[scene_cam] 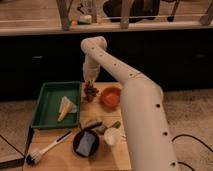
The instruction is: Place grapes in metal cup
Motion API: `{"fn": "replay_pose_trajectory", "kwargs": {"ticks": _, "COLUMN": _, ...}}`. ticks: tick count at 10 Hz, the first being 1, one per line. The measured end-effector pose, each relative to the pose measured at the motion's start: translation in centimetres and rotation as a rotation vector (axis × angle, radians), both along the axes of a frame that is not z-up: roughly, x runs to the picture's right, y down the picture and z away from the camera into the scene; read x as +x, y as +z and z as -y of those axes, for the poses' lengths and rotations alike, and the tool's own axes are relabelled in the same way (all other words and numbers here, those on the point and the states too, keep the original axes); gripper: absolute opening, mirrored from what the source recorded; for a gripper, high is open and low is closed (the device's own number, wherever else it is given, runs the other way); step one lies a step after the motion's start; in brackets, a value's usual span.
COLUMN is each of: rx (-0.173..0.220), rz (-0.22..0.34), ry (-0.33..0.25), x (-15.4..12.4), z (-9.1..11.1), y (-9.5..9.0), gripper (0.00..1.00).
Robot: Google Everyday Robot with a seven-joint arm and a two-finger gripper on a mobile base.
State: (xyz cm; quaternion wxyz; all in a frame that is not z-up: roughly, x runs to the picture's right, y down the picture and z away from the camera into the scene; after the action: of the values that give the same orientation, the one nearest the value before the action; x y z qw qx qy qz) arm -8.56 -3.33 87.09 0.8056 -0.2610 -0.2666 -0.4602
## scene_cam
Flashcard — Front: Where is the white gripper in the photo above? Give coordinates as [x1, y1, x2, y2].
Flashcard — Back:
[83, 63, 100, 82]

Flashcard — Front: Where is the dark grape bunch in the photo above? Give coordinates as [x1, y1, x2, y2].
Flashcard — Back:
[84, 82, 99, 102]

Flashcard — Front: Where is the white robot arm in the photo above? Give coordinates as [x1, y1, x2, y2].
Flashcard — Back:
[81, 36, 179, 171]

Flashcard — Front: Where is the white metal cup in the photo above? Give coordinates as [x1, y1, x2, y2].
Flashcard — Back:
[104, 128, 120, 146]

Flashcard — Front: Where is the orange bowl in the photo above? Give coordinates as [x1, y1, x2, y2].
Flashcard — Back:
[100, 86, 121, 108]

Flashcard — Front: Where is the green plastic tray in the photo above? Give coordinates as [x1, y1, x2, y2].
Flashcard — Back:
[31, 81, 81, 129]

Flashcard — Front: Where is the black round plate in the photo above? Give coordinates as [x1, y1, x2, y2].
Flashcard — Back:
[73, 130, 99, 157]

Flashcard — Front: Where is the blue sponge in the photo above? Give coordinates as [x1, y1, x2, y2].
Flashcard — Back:
[76, 131, 95, 157]

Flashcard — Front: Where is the wooden railing shelf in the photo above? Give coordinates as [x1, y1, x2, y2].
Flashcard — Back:
[0, 0, 213, 36]

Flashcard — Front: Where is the white dish brush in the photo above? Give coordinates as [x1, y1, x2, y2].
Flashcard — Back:
[26, 131, 71, 165]

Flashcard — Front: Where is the black handled tool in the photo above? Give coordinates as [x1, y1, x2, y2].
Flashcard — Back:
[79, 121, 103, 130]

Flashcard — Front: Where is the black floor cable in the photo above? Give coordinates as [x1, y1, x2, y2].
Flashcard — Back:
[170, 133, 213, 171]

